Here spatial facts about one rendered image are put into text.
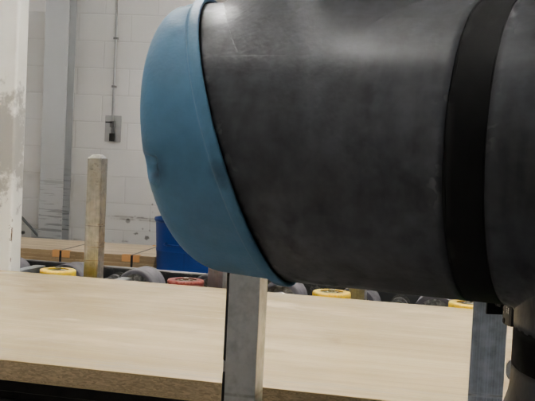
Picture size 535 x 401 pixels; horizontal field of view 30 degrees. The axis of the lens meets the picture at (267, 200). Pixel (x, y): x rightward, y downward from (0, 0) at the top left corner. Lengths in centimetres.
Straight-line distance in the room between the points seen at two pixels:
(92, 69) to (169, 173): 819
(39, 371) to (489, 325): 62
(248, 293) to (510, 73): 77
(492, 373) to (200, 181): 72
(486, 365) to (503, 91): 74
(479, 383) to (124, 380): 49
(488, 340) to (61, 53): 755
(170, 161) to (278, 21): 7
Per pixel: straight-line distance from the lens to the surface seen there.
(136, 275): 272
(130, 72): 847
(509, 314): 94
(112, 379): 133
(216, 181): 37
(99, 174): 232
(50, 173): 845
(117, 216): 849
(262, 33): 38
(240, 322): 109
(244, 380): 110
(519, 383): 37
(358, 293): 217
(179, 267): 658
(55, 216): 845
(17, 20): 228
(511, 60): 34
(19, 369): 138
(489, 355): 105
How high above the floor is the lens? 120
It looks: 3 degrees down
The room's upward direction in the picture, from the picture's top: 3 degrees clockwise
